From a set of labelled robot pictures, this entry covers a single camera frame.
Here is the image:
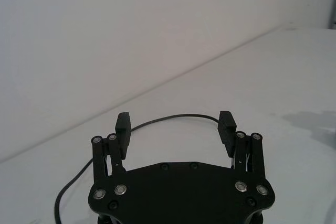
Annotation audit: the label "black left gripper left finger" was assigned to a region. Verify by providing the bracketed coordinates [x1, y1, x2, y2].
[90, 112, 131, 184]

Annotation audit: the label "thin black cable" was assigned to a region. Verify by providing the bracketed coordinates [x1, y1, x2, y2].
[53, 114, 220, 224]

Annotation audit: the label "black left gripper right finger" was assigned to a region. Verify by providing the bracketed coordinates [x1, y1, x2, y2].
[216, 110, 264, 177]

